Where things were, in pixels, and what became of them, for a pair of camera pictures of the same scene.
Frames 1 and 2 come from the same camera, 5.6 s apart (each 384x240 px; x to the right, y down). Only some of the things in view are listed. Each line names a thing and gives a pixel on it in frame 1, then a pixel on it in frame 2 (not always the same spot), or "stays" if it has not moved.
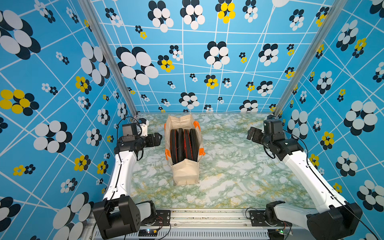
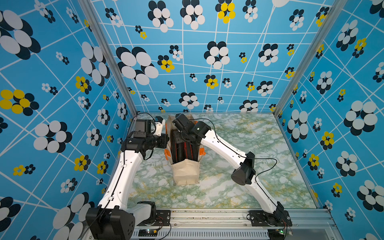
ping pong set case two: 187,144 stays
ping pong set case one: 194,149 stays
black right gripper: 257,132 -> 176,136
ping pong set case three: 181,150 stays
